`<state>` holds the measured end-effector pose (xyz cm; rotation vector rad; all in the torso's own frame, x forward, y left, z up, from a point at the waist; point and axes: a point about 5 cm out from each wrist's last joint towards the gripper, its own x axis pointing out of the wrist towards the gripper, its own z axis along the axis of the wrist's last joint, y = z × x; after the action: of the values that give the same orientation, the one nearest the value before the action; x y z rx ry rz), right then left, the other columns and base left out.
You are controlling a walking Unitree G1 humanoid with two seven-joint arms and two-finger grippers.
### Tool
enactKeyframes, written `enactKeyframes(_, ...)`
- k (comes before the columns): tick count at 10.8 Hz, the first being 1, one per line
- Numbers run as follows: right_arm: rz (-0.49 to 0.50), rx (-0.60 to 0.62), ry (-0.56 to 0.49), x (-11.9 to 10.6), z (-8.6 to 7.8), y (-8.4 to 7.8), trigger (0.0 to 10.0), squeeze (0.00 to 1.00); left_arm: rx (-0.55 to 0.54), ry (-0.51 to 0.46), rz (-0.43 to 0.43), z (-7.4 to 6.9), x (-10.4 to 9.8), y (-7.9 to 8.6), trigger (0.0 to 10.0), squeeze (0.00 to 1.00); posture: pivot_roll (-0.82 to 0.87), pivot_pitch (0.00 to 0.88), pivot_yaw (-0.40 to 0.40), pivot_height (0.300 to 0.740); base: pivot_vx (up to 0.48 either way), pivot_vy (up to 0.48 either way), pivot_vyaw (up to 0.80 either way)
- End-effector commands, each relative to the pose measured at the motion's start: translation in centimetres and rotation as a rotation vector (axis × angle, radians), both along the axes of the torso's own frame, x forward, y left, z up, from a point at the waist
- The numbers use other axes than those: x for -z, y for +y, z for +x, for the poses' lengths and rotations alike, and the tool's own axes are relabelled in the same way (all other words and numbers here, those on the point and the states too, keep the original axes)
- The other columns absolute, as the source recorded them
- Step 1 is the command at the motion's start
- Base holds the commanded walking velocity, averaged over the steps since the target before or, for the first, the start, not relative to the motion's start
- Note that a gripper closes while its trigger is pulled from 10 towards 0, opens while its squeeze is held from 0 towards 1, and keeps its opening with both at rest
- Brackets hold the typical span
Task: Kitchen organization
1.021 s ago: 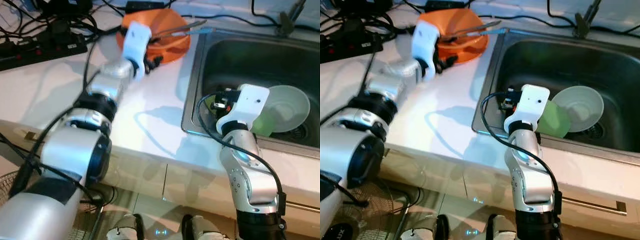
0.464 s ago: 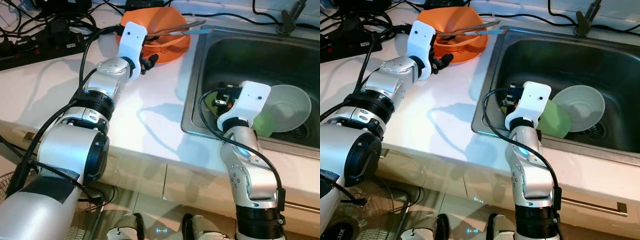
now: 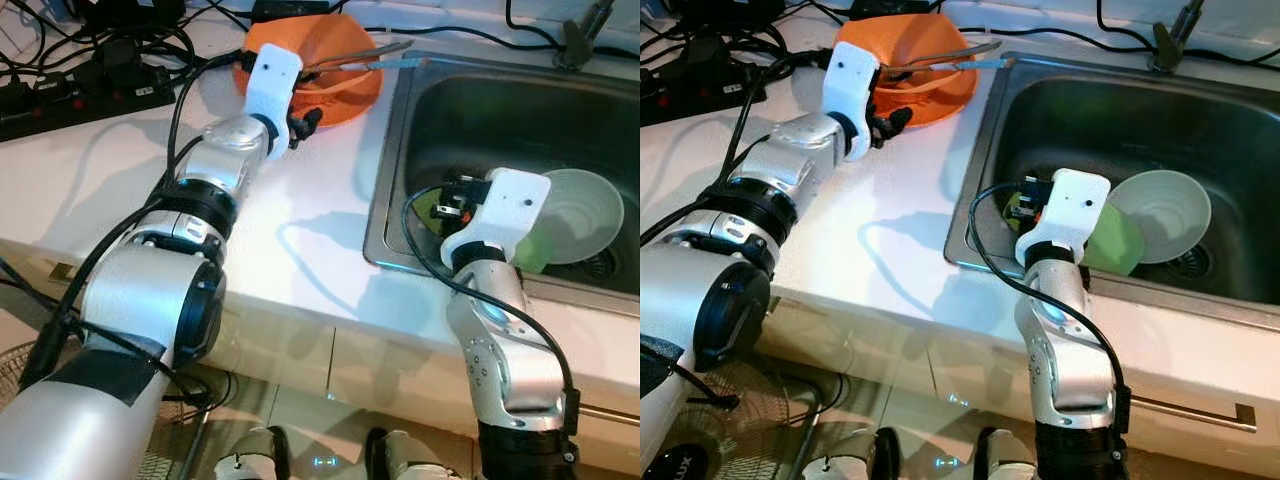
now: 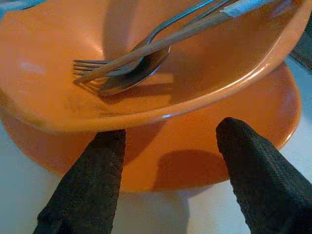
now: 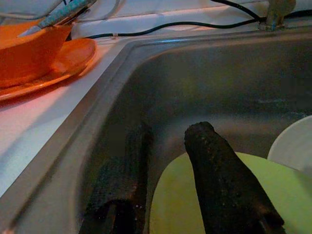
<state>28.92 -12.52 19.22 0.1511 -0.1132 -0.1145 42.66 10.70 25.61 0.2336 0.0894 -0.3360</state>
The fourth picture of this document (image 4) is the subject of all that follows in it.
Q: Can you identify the metal fork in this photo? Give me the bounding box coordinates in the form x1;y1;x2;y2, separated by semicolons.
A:
72;0;234;76

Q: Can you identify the orange bowl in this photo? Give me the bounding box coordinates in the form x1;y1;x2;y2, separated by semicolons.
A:
0;0;312;134

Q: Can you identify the orange plate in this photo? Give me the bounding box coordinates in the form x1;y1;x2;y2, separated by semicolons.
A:
0;62;303;193

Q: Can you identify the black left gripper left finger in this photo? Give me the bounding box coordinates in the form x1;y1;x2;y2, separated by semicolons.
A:
33;128;127;234

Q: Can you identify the metal spoon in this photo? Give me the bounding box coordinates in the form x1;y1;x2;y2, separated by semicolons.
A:
97;0;213;97

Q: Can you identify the wooden stick with blue band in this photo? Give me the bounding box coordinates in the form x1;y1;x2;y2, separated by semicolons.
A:
73;0;295;86

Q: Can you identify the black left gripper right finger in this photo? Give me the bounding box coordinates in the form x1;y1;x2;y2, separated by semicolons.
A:
215;117;312;234

